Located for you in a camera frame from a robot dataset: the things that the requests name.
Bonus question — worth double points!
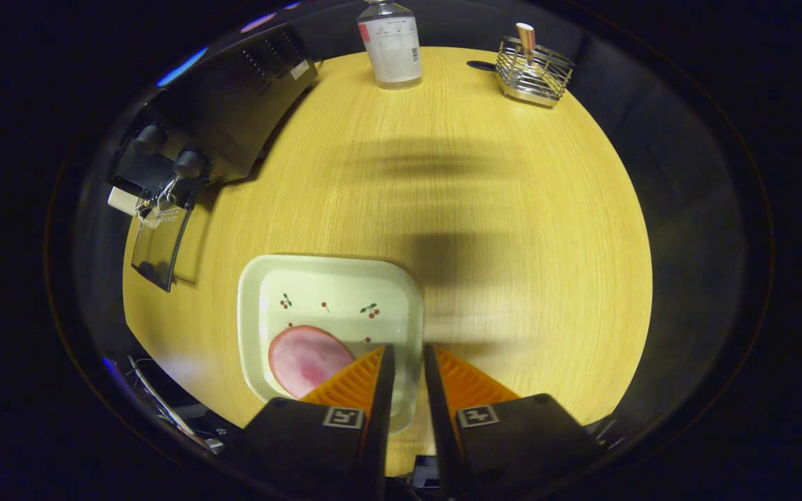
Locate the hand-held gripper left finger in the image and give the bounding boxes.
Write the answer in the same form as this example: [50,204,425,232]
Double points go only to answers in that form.
[237,344,396,501]

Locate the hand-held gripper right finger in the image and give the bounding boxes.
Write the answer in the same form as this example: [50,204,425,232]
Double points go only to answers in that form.
[424,344,608,501]

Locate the pink ham slice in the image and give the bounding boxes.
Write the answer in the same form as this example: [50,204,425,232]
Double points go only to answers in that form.
[268,325,356,399]

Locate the cream cherry print tray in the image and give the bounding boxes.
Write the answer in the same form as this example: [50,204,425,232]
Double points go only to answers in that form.
[237,254,424,434]

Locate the black toaster oven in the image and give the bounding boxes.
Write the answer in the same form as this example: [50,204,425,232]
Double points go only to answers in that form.
[107,24,320,293]

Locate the clear bottle with white label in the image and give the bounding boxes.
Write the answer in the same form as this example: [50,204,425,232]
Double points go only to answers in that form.
[357,0,423,90]

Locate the metal wire basket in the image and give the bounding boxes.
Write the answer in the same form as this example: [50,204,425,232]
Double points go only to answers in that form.
[495,36,576,108]

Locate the wooden handle utensil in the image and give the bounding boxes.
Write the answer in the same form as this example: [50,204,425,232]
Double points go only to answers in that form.
[516,22,536,65]

